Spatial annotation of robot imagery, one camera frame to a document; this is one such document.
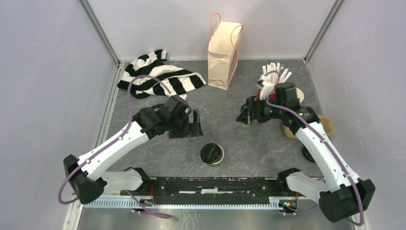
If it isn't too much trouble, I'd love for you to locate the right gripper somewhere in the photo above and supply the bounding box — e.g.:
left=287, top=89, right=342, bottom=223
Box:
left=236, top=94, right=285, bottom=125

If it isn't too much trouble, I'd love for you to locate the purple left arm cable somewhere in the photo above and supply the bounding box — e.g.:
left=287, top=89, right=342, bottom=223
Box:
left=57, top=75, right=173, bottom=205

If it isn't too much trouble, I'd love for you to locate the paper takeout bag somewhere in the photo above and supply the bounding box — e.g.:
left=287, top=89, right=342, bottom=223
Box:
left=207, top=12, right=244, bottom=90

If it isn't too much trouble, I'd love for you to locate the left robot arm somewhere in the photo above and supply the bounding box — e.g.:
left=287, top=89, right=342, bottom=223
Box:
left=58, top=96, right=203, bottom=204

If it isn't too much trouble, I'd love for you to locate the black white striped cloth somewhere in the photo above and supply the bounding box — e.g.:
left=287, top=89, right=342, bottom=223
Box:
left=117, top=49, right=206, bottom=99

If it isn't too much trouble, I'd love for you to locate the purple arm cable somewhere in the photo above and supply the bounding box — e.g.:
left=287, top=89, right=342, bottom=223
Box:
left=265, top=70, right=365, bottom=226
left=57, top=75, right=173, bottom=205

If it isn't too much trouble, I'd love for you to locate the brown cardboard cup carrier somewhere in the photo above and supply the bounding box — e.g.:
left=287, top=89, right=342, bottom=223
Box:
left=283, top=115, right=335, bottom=139

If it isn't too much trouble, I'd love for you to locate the stack of paper cups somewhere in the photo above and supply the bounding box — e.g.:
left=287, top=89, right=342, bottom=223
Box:
left=295, top=88, right=304, bottom=104

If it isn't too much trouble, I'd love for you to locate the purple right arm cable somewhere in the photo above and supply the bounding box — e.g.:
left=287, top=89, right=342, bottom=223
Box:
left=265, top=70, right=365, bottom=226

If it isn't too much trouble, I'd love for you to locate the white wrapped straws bundle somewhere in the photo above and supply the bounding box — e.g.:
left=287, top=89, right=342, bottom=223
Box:
left=262, top=62, right=292, bottom=85

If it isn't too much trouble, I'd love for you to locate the metal cable duct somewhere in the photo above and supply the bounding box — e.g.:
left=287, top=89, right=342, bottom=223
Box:
left=83, top=198, right=282, bottom=210

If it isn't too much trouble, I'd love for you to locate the red straw holder cup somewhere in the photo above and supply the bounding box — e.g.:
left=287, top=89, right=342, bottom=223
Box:
left=255, top=90, right=262, bottom=101

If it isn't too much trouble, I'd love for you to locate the black cup lid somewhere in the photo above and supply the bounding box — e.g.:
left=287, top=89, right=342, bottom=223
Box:
left=302, top=146, right=315, bottom=163
left=200, top=143, right=225, bottom=164

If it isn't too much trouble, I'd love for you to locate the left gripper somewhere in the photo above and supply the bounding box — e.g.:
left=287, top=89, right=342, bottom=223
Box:
left=168, top=109, right=204, bottom=139

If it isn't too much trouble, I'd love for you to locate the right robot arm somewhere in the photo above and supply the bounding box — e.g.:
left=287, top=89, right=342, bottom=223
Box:
left=236, top=82, right=375, bottom=226

